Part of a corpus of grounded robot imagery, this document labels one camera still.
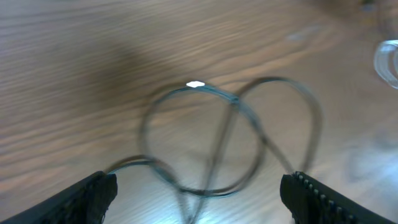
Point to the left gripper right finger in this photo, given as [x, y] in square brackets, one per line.
[311, 202]

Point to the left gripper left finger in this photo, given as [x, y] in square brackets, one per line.
[85, 202]

